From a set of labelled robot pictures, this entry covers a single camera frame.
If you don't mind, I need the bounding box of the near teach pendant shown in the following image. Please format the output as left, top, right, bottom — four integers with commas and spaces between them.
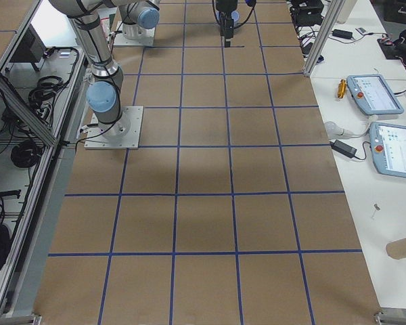
369, 122, 406, 178

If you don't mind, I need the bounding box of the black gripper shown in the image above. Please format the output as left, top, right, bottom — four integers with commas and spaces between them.
215, 0, 238, 47

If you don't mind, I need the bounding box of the far teach pendant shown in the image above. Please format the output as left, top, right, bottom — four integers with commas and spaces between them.
346, 74, 404, 116

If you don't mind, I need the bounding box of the aluminium frame post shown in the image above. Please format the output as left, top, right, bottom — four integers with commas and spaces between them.
303, 0, 345, 77

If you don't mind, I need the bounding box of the black power adapter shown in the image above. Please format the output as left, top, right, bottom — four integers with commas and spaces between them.
330, 139, 357, 158

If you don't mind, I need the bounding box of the teach pendant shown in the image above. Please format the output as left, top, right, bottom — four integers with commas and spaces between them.
369, 122, 406, 178
346, 74, 404, 116

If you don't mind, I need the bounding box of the white light bulb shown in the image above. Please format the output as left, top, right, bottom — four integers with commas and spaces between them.
324, 121, 355, 139

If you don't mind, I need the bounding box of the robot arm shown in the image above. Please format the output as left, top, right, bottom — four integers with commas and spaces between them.
119, 0, 238, 47
50, 0, 160, 137

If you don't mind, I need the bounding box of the cardboard tube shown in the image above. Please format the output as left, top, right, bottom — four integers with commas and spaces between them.
386, 238, 406, 260

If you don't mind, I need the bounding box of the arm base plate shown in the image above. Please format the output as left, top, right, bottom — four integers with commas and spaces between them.
84, 106, 143, 150
111, 20, 156, 47

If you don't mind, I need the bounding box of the gold metal cylinder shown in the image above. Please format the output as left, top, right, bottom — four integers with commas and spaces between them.
337, 79, 346, 100

